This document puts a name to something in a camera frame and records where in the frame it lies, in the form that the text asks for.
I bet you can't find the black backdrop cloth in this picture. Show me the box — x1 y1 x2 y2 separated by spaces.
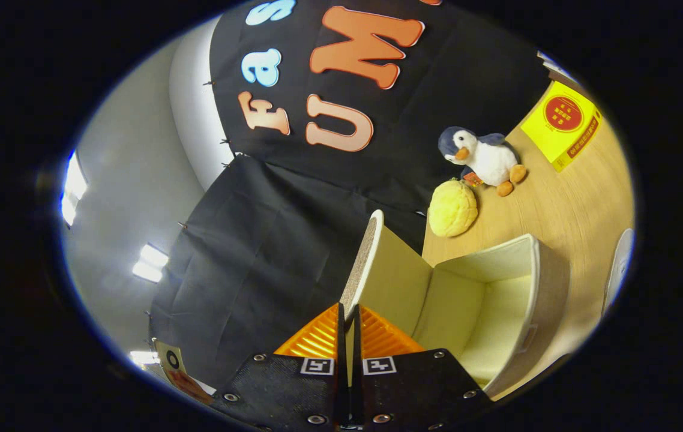
149 0 558 391

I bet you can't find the white canvas shoe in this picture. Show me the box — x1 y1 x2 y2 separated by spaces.
603 228 636 316

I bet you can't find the brown fabric storage box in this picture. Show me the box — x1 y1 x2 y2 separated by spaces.
340 209 570 401

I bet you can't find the ceiling light panel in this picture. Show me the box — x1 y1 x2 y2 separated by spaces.
131 243 169 283
61 150 88 227

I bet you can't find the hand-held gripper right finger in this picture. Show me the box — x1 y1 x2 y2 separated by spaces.
351 305 492 432

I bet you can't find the yellow round plush toy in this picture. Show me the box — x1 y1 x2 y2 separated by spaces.
429 179 479 238

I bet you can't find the yellow book with red circle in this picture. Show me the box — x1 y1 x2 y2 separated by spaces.
520 81 603 173

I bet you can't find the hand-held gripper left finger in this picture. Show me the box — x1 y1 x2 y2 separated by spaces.
209 303 348 432

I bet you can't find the penguin plush toy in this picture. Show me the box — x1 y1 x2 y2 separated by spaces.
438 126 527 197

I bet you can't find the beige card with orange print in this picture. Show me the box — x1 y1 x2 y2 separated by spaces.
152 339 216 406

